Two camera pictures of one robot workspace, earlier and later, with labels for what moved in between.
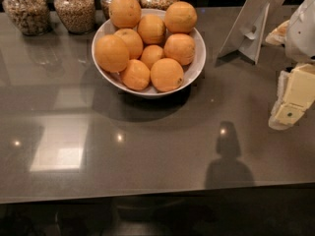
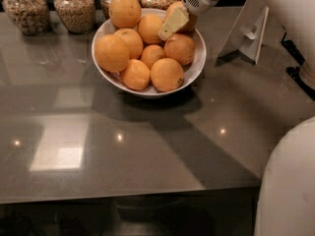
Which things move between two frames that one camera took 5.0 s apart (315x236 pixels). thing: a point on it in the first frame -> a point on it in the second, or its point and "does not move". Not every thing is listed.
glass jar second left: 75,6 does not move
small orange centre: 150,54 does not move
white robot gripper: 302,33 -> 196,0
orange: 180,17 does not move
